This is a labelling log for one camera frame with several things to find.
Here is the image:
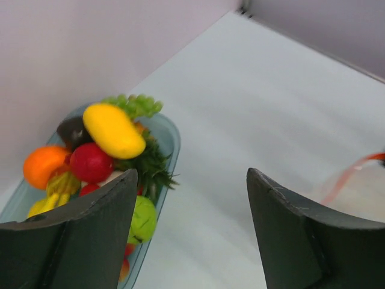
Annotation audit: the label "yellow toy bananas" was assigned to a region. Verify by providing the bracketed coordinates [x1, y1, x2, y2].
[27, 171, 81, 218]

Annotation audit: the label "toy orange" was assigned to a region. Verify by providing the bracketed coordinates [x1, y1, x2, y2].
[23, 144, 70, 190]

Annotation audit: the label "white toy mushroom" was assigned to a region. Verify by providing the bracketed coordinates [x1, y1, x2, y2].
[81, 170, 123, 188]

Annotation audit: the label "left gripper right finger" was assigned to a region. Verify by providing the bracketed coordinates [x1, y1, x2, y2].
[247, 168, 384, 288]

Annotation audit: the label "dark purple toy fruit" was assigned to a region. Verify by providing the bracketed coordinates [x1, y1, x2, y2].
[57, 116, 93, 152]

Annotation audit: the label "clear zip top bag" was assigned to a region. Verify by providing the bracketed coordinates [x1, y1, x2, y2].
[307, 152, 384, 223]

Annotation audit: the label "green toy grapes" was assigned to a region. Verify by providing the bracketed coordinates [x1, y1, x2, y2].
[102, 94, 163, 119]

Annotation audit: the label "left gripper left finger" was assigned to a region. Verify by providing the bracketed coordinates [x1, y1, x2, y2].
[1, 169, 137, 288]

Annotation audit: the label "red toy chili peppers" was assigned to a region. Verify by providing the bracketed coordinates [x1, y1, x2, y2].
[79, 183, 136, 282]

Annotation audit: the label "red toy apple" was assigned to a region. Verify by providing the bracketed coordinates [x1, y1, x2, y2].
[69, 143, 114, 184]

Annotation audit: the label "yellow toy mango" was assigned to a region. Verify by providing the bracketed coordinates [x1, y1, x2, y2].
[82, 103, 146, 160]

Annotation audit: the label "green toy leafy vegetable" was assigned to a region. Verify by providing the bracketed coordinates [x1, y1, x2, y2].
[114, 131, 179, 205]

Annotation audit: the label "green toy apple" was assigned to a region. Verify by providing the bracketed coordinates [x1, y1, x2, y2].
[127, 196, 157, 245]

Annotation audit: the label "teal plastic fruit tray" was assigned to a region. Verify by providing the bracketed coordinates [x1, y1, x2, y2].
[0, 102, 182, 289]

